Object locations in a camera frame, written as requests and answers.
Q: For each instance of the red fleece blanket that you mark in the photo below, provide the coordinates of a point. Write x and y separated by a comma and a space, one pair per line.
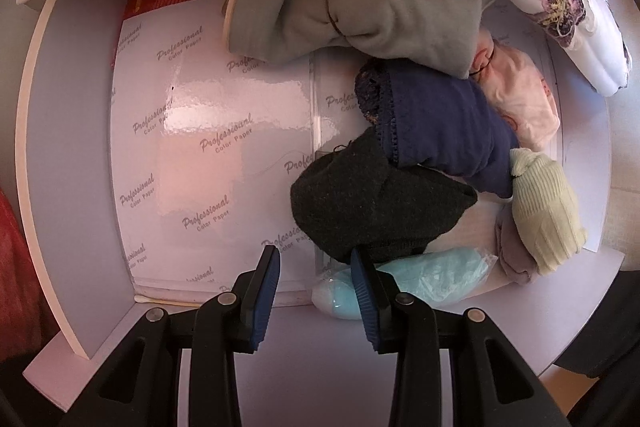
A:
20, 267

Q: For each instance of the grey cloth bundle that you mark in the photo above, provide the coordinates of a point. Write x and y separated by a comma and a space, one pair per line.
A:
400, 17

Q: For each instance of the navy lace underwear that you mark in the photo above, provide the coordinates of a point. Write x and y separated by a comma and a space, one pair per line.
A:
450, 127

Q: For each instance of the cream knit sock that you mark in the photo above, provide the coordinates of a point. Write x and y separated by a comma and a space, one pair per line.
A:
545, 217

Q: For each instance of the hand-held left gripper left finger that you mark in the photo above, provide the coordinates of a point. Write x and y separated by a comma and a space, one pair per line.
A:
262, 297

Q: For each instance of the pink cloth roll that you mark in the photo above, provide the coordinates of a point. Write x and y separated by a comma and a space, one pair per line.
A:
525, 107

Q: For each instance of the purple grey sock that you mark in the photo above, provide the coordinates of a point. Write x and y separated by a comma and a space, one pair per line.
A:
512, 257

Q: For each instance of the glossy white paper sheets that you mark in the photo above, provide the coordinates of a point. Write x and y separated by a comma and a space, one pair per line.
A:
210, 107

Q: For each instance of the black sock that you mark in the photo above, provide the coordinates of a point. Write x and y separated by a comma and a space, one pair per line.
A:
360, 202

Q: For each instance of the light blue cloth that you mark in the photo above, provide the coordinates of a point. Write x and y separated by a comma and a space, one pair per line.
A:
435, 277

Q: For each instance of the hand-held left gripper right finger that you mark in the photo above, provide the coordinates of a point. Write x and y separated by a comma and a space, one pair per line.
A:
367, 307

